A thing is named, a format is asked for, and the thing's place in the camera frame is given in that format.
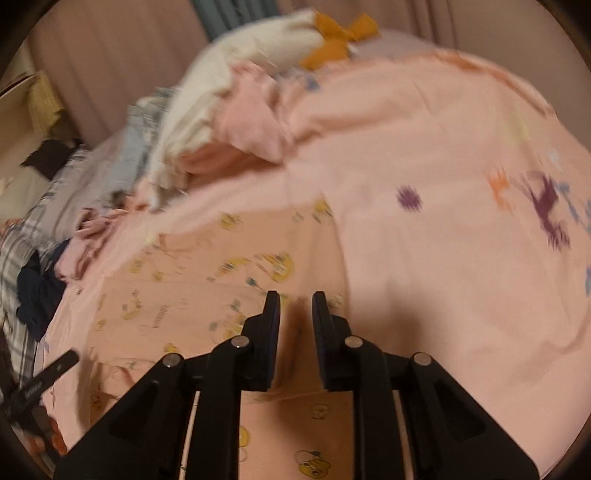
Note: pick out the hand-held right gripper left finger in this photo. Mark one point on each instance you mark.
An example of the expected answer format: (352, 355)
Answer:
(275, 323)

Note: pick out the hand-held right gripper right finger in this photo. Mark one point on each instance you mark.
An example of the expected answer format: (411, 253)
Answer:
(318, 350)

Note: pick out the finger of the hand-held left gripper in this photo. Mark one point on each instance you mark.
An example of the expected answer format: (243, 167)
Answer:
(46, 376)

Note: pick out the pink cartoon print garment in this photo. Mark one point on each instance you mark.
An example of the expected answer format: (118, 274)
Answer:
(207, 295)

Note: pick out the navy blue cloth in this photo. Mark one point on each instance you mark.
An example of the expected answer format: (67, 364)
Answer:
(39, 290)

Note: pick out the plaid bed sheet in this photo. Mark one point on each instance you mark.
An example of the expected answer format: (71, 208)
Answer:
(27, 240)

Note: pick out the pink fuzzy cloth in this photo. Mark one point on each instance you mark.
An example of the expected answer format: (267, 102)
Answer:
(249, 120)

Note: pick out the dark brown cloth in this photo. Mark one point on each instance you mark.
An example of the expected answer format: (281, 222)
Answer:
(51, 154)

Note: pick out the pink animal print bed cover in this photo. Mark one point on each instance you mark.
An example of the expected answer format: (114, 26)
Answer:
(415, 138)

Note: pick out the blue grey cloth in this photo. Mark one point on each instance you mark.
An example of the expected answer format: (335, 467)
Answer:
(138, 134)

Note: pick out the white cloth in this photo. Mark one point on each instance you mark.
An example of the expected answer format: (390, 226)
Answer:
(207, 92)

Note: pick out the mustard yellow cloth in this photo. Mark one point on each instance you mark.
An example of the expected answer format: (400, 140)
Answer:
(332, 41)

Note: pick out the teal cloth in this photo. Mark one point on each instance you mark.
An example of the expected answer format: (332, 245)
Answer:
(231, 18)

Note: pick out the pink curtain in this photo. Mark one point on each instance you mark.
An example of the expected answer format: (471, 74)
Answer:
(115, 55)

